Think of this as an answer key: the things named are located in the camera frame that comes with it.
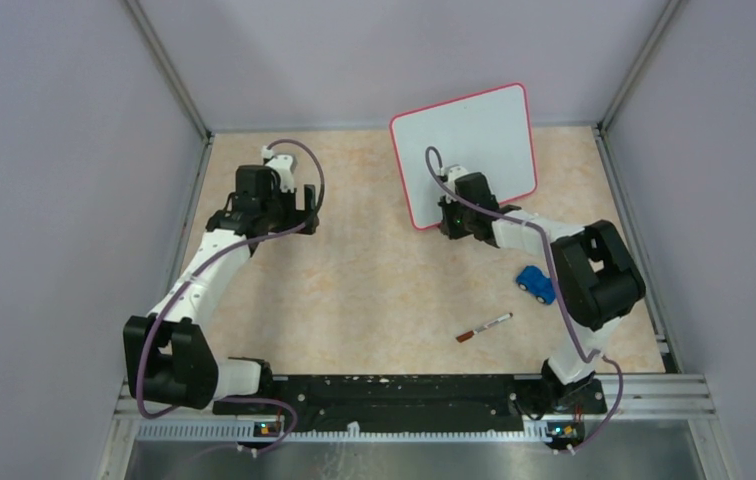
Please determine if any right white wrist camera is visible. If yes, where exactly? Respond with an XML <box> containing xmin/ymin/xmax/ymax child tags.
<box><xmin>440</xmin><ymin>165</ymin><xmax>469</xmax><ymax>191</ymax></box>

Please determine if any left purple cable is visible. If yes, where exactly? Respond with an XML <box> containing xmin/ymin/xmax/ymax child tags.
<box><xmin>134</xmin><ymin>139</ymin><xmax>326</xmax><ymax>458</ymax></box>

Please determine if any pink-framed whiteboard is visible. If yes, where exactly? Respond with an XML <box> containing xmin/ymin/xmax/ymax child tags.
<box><xmin>389</xmin><ymin>82</ymin><xmax>538</xmax><ymax>230</ymax></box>

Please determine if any purple cable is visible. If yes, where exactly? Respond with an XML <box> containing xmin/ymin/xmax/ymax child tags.
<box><xmin>134</xmin><ymin>139</ymin><xmax>326</xmax><ymax>458</ymax></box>
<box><xmin>424</xmin><ymin>146</ymin><xmax>625</xmax><ymax>455</ymax></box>

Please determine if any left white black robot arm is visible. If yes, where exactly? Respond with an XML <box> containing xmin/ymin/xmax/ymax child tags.
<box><xmin>122</xmin><ymin>154</ymin><xmax>318</xmax><ymax>414</ymax></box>

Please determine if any aluminium frame rail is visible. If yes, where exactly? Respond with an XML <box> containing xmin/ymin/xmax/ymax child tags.
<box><xmin>97</xmin><ymin>373</ymin><xmax>741</xmax><ymax>479</ymax></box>

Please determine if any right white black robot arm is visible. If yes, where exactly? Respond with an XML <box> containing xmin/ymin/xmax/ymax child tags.
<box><xmin>438</xmin><ymin>166</ymin><xmax>646</xmax><ymax>412</ymax></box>

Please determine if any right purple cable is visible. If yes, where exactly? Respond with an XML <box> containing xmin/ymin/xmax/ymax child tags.
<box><xmin>424</xmin><ymin>146</ymin><xmax>625</xmax><ymax>455</ymax></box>

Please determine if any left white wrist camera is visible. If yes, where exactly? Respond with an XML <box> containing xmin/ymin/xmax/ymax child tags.
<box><xmin>261</xmin><ymin>146</ymin><xmax>297</xmax><ymax>193</ymax></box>

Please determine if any white marker pen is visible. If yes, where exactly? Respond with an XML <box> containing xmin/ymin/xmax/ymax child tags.
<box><xmin>455</xmin><ymin>312</ymin><xmax>513</xmax><ymax>343</ymax></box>

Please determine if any blue toy car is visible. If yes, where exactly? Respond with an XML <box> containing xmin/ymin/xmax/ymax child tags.
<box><xmin>515</xmin><ymin>265</ymin><xmax>556</xmax><ymax>305</ymax></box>

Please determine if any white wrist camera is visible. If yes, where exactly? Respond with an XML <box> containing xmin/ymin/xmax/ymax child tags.
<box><xmin>261</xmin><ymin>146</ymin><xmax>297</xmax><ymax>193</ymax></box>
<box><xmin>440</xmin><ymin>165</ymin><xmax>469</xmax><ymax>191</ymax></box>

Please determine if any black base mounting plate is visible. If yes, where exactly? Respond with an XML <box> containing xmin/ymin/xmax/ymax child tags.
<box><xmin>212</xmin><ymin>374</ymin><xmax>608</xmax><ymax>433</ymax></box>

